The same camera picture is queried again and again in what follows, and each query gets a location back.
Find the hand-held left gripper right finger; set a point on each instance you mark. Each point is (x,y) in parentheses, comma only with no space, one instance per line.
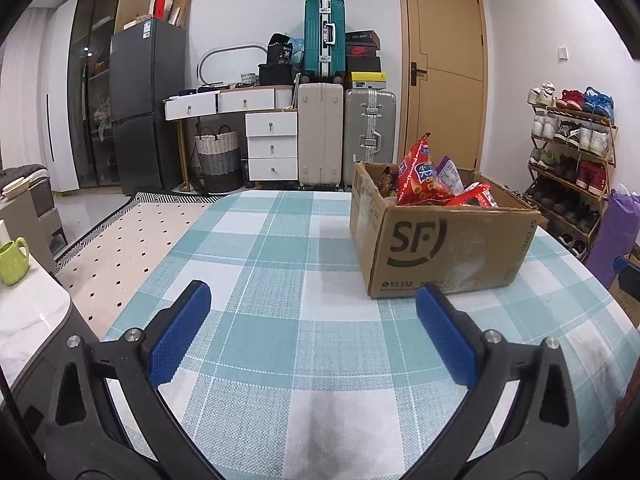
(445,335)

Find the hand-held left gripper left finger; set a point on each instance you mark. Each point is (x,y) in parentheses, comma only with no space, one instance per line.
(180,330)

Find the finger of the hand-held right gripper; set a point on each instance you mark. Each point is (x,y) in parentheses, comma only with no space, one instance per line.
(629,267)

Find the red cookie packet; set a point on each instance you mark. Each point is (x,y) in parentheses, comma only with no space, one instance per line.
(475,195)

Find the silver purple snack packet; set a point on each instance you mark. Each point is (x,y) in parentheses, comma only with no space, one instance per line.
(450,175)

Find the red cone snack packet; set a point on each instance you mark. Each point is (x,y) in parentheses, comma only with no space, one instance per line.
(417,170)

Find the purple bag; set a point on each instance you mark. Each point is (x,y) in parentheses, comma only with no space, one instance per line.
(612,230)

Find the patterned beige rug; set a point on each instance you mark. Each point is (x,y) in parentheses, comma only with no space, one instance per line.
(140,250)

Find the shoe rack with shoes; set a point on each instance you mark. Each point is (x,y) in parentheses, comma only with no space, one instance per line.
(595,140)

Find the marble side table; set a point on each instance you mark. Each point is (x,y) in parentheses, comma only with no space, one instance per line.
(30,325)

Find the woven laundry basket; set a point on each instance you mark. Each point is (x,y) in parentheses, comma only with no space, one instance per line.
(217,160)

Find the green mug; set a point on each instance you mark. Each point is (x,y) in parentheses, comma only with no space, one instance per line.
(12,262)

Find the grey sofa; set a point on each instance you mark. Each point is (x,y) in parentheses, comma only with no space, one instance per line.
(40,210)

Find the white desk with drawers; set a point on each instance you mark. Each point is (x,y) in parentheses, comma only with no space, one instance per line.
(270,147)

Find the silver suitcase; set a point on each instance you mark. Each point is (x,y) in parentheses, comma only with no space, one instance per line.
(365,135)

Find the tan wooden door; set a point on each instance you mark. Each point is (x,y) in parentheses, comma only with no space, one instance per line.
(450,110)

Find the beige suitcase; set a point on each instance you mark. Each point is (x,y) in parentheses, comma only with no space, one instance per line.
(320,135)

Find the dark grey refrigerator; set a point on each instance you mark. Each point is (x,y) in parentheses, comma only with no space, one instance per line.
(145,85)

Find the white wardrobe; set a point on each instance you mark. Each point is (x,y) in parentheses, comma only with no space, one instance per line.
(60,110)

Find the oval mirror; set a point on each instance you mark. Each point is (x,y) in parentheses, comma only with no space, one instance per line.
(225,67)

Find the black storage box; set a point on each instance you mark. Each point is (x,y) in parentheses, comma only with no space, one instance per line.
(277,75)

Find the white curtain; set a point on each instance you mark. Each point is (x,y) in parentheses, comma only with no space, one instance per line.
(25,100)

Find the glass door cabinet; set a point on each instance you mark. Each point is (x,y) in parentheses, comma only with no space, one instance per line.
(92,60)

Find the black shoe box red logo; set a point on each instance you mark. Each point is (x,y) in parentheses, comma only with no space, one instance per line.
(362,51)

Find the black bag white label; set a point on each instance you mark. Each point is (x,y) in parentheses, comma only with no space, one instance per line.
(280,50)

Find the blue plastic bag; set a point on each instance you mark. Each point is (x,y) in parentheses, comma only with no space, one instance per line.
(298,50)

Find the flat cardboard box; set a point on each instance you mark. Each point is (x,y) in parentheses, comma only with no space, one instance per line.
(136,23)

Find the teal suitcase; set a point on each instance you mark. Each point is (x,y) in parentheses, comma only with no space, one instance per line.
(315,40)

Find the cardboard sheets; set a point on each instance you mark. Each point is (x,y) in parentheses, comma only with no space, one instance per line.
(180,10)

